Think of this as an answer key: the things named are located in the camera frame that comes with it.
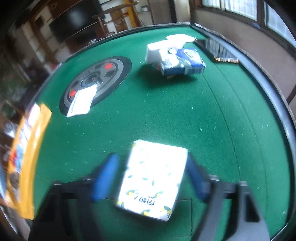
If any lemon print tissue pack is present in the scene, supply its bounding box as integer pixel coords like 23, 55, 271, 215
115, 140, 188, 221

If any yellow-rimmed white storage box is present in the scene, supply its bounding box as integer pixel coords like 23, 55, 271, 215
5, 104, 52, 220

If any small white red packet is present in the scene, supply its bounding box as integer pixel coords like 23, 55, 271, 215
66, 84, 97, 118

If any round mahjong table centre panel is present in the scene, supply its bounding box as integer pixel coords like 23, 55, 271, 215
59, 56, 132, 115

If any black smartphone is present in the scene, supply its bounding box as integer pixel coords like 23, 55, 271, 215
195, 38, 239, 64

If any blue white tissue pack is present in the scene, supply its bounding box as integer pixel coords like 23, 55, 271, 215
159, 48, 206, 76

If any white flat tissue pack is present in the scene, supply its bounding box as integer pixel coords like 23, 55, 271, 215
145, 39, 185, 64

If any white paper card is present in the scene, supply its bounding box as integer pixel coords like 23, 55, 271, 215
166, 34, 196, 43

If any carved wooden chair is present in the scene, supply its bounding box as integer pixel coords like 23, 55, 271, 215
92, 1, 138, 37

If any window with metal bars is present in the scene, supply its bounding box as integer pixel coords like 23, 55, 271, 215
195, 1, 295, 47

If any black wall television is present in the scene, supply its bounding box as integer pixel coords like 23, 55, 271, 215
49, 1, 102, 43

